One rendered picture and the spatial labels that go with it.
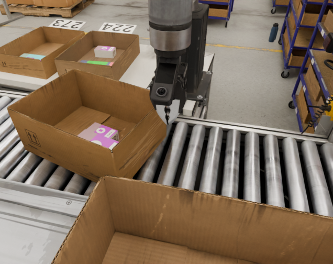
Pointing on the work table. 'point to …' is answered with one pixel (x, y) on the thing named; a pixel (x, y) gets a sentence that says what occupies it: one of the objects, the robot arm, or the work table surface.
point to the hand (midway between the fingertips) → (167, 122)
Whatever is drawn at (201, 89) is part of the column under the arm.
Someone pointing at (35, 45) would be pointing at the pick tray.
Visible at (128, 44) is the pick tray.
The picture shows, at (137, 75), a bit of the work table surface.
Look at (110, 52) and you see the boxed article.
